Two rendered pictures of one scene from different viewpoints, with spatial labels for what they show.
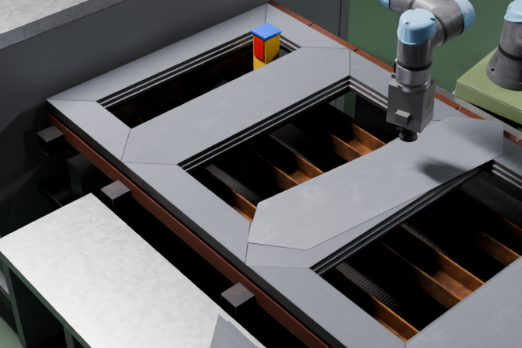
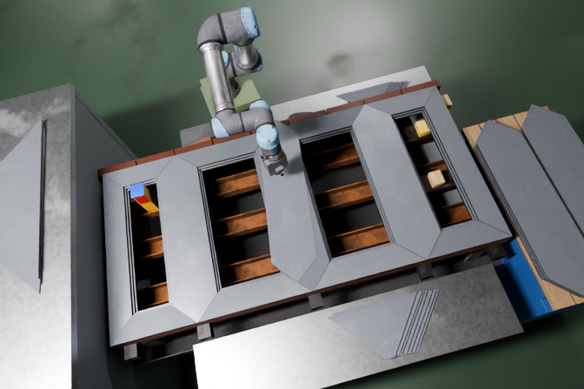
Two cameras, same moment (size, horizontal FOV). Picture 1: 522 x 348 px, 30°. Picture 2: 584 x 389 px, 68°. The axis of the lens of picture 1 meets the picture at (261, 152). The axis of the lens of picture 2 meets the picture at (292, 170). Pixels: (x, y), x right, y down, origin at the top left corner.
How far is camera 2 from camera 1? 1.25 m
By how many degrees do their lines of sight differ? 39
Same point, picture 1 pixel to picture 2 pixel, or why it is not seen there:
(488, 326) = (401, 203)
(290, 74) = (176, 195)
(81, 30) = (82, 303)
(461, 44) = (112, 77)
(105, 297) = (280, 369)
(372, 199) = (297, 207)
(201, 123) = (190, 262)
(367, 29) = not seen: hidden behind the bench
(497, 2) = (95, 42)
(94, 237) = (230, 357)
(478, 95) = not seen: hidden behind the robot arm
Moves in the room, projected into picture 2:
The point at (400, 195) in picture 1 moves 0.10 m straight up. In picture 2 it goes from (301, 193) to (299, 183)
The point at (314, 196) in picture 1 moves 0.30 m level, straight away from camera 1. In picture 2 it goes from (281, 233) to (221, 200)
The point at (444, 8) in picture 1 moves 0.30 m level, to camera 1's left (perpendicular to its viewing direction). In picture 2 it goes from (262, 115) to (218, 185)
